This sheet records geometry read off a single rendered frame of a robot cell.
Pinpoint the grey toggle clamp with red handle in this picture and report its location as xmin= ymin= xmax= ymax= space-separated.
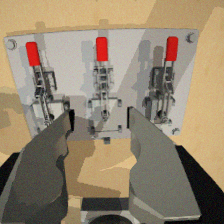
xmin=151 ymin=37 xmax=178 ymax=125

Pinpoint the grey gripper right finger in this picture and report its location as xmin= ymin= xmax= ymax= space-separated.
xmin=127 ymin=106 xmax=224 ymax=224

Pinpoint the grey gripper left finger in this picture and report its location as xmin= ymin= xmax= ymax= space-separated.
xmin=0 ymin=109 xmax=75 ymax=224

